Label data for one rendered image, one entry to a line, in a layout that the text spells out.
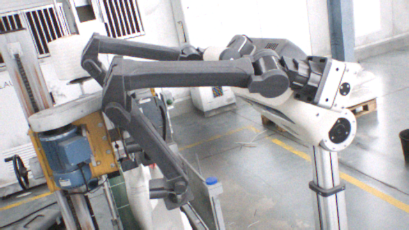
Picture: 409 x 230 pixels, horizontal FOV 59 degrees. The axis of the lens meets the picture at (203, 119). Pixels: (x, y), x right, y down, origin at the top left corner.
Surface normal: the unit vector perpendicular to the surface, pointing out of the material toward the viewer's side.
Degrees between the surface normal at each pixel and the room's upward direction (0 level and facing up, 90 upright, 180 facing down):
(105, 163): 90
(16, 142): 90
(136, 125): 121
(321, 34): 90
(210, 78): 116
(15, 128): 90
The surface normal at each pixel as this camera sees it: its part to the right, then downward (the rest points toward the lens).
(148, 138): 0.18, 0.69
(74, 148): 0.71, 0.08
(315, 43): 0.36, 0.22
